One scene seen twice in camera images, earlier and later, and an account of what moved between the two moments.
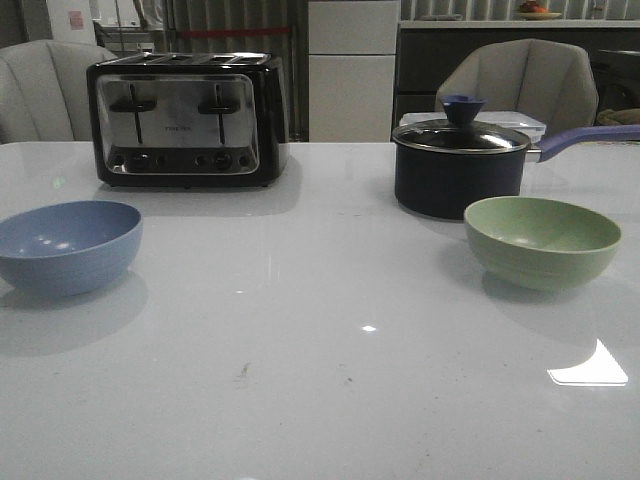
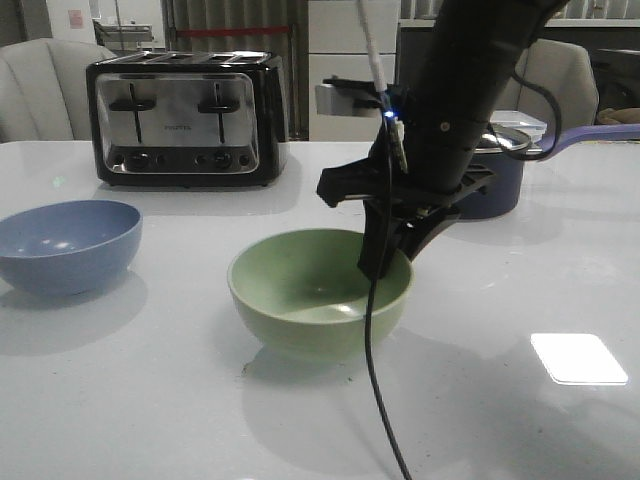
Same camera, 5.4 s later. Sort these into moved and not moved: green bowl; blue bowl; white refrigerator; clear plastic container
Moved: green bowl
Not moved: clear plastic container; white refrigerator; blue bowl
